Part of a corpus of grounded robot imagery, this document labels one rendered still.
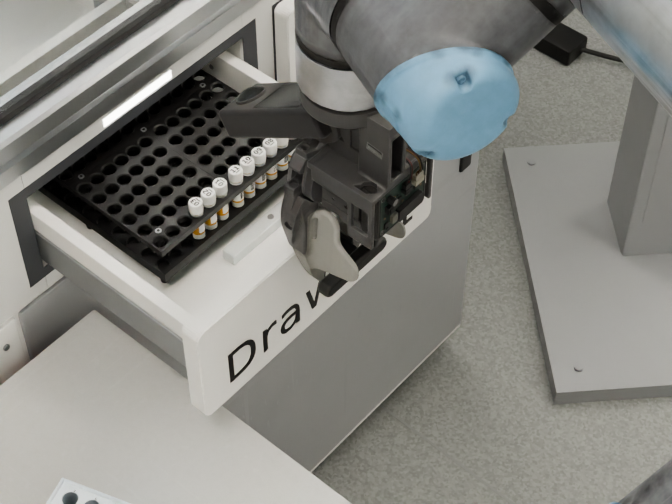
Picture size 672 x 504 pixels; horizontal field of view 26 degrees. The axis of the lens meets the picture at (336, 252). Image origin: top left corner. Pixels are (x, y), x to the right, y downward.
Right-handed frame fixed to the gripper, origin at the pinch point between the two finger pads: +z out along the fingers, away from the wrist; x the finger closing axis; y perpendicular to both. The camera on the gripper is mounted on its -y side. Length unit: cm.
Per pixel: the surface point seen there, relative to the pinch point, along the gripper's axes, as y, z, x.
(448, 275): -22, 67, 50
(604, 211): -20, 86, 90
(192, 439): -3.0, 14.3, -14.3
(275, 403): -22, 59, 14
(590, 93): -39, 90, 115
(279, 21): -20.8, -1.2, 16.9
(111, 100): -21.3, -5.5, -3.1
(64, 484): -6.0, 10.8, -25.4
